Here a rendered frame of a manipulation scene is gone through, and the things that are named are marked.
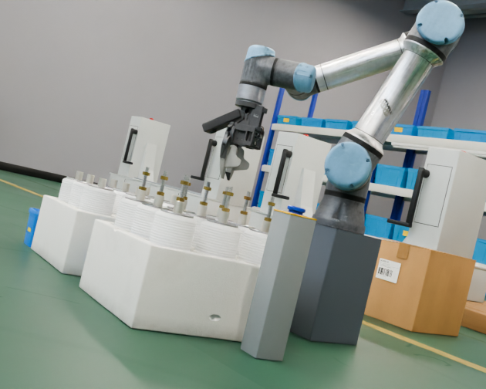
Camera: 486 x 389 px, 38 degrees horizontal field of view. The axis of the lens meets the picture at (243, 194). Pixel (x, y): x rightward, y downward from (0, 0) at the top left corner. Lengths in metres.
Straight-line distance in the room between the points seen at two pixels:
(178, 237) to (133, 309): 0.18
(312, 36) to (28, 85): 4.12
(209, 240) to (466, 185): 2.28
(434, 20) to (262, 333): 0.88
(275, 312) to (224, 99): 7.93
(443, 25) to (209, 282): 0.85
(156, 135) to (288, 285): 4.92
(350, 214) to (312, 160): 2.69
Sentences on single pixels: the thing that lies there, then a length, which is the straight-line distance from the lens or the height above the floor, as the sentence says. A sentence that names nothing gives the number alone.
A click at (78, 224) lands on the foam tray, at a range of 2.03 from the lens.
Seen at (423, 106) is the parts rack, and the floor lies 1.75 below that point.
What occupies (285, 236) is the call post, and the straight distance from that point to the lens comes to 1.50.
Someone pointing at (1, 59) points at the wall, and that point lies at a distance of 8.14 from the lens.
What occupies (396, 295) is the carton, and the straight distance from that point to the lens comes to 2.70.
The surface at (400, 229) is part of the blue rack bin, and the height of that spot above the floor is 0.39.
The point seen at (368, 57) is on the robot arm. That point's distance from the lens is 2.01.
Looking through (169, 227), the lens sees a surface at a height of 0.22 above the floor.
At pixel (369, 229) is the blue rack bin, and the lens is 7.49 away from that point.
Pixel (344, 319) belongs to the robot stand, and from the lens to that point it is 1.97.
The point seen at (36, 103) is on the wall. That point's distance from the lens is 8.25.
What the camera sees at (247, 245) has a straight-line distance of 1.68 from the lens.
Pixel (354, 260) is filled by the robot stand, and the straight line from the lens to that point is 1.94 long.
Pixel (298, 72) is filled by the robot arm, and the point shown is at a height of 0.67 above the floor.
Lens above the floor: 0.32
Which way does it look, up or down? level
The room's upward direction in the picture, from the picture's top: 14 degrees clockwise
